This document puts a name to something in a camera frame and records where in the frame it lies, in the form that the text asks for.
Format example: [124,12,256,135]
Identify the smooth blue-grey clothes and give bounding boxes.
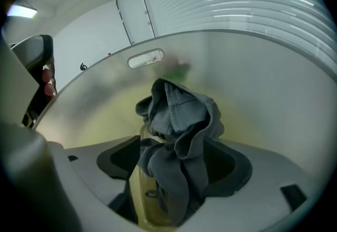
[135,78,225,226]

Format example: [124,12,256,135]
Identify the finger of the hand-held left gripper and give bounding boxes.
[10,34,55,69]

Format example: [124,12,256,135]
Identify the person's left hand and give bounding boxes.
[42,65,57,98]

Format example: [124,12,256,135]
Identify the grey plastic bin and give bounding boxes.
[31,29,337,232]

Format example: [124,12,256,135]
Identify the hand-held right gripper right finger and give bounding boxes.
[184,137,325,232]

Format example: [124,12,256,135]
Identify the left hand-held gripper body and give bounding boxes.
[22,62,58,128]

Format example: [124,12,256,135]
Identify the ceiling light panel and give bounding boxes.
[6,4,38,19]

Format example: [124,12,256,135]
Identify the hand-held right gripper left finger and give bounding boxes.
[47,134,142,232]

